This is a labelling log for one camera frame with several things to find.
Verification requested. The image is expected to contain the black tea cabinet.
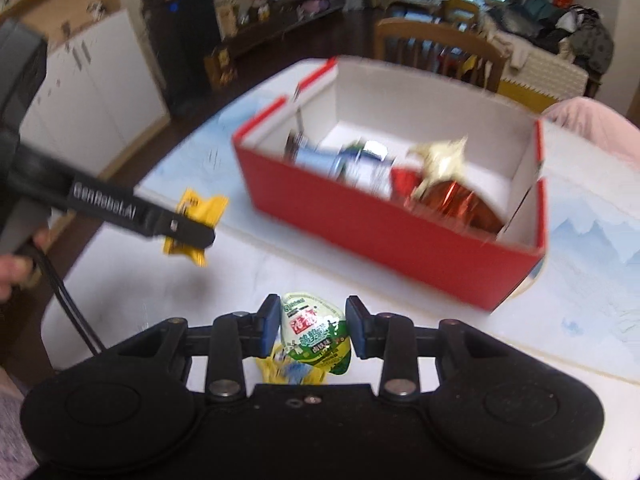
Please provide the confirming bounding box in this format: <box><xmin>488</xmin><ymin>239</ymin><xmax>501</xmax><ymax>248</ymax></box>
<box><xmin>135</xmin><ymin>0</ymin><xmax>222</xmax><ymax>119</ymax></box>

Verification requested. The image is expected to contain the brown gift bag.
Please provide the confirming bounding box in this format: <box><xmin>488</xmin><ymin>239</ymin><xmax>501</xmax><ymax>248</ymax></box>
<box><xmin>203</xmin><ymin>44</ymin><xmax>238</xmax><ymax>89</ymax></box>

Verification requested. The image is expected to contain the dark television stand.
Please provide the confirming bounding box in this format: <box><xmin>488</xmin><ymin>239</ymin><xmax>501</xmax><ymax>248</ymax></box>
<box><xmin>220</xmin><ymin>0</ymin><xmax>347</xmax><ymax>59</ymax></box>

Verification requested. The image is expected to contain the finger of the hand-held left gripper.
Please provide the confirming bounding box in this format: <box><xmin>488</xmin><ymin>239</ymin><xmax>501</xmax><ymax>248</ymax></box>
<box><xmin>142</xmin><ymin>205</ymin><xmax>217</xmax><ymax>251</ymax></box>

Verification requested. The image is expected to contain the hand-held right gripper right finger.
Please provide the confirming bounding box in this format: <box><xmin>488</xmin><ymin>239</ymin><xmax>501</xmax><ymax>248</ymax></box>
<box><xmin>345</xmin><ymin>295</ymin><xmax>507</xmax><ymax>404</ymax></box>

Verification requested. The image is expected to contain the sofa with piled clothes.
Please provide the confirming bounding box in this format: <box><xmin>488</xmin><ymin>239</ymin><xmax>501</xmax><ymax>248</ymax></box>
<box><xmin>479</xmin><ymin>0</ymin><xmax>616</xmax><ymax>113</ymax></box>

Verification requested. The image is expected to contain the yellow cartoon snack packet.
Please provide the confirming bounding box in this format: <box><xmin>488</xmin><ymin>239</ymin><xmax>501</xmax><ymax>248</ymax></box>
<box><xmin>255</xmin><ymin>344</ymin><xmax>332</xmax><ymax>386</ymax></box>

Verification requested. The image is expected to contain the dark brown snack packet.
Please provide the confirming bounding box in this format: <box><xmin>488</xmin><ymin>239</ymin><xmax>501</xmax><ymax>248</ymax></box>
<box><xmin>406</xmin><ymin>180</ymin><xmax>506</xmax><ymax>235</ymax></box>

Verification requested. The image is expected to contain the white and blue snack bag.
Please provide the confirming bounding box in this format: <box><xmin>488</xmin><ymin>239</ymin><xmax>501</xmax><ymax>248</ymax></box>
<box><xmin>285</xmin><ymin>132</ymin><xmax>397</xmax><ymax>197</ymax></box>

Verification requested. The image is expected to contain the white cabinet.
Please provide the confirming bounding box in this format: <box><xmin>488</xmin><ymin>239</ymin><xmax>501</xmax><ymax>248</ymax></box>
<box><xmin>19</xmin><ymin>7</ymin><xmax>171</xmax><ymax>177</ymax></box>

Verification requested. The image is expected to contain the person's grey clothing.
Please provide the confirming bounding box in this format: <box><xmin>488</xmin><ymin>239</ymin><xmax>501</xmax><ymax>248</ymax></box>
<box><xmin>0</xmin><ymin>364</ymin><xmax>40</xmax><ymax>480</ymax></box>

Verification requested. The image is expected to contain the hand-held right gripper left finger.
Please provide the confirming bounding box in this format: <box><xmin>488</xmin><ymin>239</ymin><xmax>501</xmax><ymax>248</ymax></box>
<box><xmin>106</xmin><ymin>294</ymin><xmax>282</xmax><ymax>404</ymax></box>

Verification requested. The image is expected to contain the person's left hand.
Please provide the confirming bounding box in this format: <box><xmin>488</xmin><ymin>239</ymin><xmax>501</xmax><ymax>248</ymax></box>
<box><xmin>0</xmin><ymin>229</ymin><xmax>52</xmax><ymax>302</ymax></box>

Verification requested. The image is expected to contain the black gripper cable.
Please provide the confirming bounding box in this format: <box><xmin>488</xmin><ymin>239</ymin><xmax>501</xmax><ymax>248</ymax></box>
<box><xmin>31</xmin><ymin>246</ymin><xmax>107</xmax><ymax>357</ymax></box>

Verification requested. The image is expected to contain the pale yellow snack bag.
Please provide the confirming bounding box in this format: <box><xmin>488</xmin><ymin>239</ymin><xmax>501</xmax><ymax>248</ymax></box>
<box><xmin>407</xmin><ymin>136</ymin><xmax>470</xmax><ymax>197</ymax></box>

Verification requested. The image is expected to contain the green and white jelly cup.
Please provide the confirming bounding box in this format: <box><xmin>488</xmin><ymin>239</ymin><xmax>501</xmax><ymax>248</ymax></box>
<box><xmin>279</xmin><ymin>292</ymin><xmax>352</xmax><ymax>377</ymax></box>

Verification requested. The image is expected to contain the red cardboard box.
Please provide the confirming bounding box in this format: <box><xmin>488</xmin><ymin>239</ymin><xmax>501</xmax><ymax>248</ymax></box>
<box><xmin>232</xmin><ymin>55</ymin><xmax>547</xmax><ymax>312</ymax></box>

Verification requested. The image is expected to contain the wooden dining chair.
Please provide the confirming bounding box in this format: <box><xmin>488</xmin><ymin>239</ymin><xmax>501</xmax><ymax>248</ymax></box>
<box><xmin>374</xmin><ymin>17</ymin><xmax>510</xmax><ymax>94</ymax></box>

